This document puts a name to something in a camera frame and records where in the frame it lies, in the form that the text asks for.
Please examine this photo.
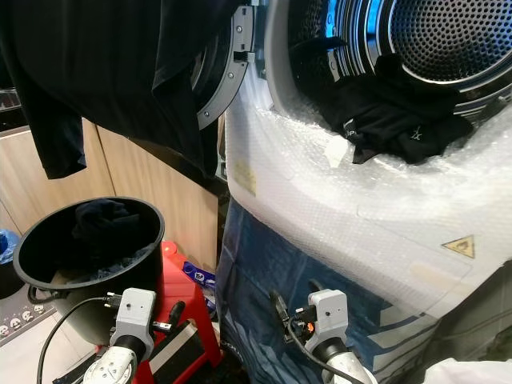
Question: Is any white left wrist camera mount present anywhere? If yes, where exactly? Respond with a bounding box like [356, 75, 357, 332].
[110, 288, 158, 342]

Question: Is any black countertop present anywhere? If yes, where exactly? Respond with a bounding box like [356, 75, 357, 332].
[0, 88, 23, 134]

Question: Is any black t-shirt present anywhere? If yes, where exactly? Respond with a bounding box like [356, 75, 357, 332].
[0, 0, 246, 181]

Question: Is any black garment with white logo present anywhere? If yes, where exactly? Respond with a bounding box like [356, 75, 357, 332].
[316, 54, 475, 166]

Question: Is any blue tarpaulin sheet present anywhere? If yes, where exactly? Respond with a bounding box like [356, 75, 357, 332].
[214, 200, 442, 384]

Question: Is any black plastic bucket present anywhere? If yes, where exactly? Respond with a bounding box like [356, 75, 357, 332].
[14, 197, 166, 346]

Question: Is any dark navy garment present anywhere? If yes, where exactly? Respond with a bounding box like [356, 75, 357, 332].
[71, 199, 139, 258]

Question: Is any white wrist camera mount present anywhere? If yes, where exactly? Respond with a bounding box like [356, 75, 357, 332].
[110, 288, 158, 342]
[305, 288, 350, 342]

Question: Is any blue snack packet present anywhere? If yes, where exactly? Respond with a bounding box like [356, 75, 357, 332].
[182, 262, 218, 291]

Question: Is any wooden cabinet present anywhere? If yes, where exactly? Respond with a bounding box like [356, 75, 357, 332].
[0, 120, 222, 274]

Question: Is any perforated steel washer drum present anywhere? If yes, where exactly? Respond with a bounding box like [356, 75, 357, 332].
[288, 0, 512, 101]

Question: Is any beige tape piece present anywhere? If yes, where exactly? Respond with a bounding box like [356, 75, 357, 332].
[322, 138, 351, 170]

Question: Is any black bin with blue bag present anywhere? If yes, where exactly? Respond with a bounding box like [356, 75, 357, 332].
[0, 230, 23, 299]

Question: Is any grey washer door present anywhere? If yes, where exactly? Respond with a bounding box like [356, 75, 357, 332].
[192, 0, 258, 130]

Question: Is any bubble-wrapped white washer body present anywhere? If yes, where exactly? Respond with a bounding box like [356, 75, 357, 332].
[218, 0, 512, 321]

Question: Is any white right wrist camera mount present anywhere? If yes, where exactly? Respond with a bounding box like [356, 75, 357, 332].
[305, 288, 350, 342]

